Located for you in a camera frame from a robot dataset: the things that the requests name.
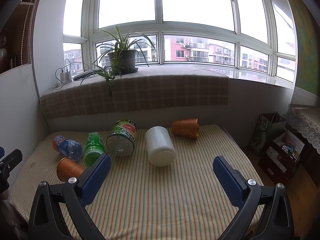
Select far orange paper cup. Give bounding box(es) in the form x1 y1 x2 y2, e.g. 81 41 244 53
171 118 199 139

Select white lace cloth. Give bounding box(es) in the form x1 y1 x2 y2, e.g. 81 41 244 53
285 108 319 153

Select dark paper shopping bag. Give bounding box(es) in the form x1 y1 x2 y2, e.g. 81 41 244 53
249 112 286 155

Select green landscape painting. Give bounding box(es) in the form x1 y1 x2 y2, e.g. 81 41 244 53
288 0 319 96

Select green tea plastic bottle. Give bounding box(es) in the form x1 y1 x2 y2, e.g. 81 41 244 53
84 132 105 167

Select white power strip chargers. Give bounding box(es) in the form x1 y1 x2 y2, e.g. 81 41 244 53
54 59 72 90

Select open cardboard box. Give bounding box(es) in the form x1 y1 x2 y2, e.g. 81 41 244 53
258 130 305 184

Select grapefruit green tea bottle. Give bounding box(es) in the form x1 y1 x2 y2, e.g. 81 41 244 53
106 119 136 157

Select blue orange plastic bottle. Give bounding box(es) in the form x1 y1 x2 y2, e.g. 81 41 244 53
53 135 82 162

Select black flat device windowsill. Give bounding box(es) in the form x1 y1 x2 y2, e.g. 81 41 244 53
73 70 94 81

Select beaded blind cord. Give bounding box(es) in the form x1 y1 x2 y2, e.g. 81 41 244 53
20 0 45 66

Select near orange paper cup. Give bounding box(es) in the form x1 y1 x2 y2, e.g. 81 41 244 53
56 158 85 182

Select plaid windowsill blanket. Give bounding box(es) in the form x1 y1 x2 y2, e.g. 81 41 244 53
40 65 229 119

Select orange paper cup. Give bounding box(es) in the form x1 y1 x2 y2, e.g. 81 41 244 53
56 158 85 182
171 118 199 139

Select white plastic cup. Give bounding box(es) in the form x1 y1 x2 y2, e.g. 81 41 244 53
145 126 176 167

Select potted spider plant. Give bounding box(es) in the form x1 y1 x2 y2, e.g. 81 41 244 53
87 25 157 97

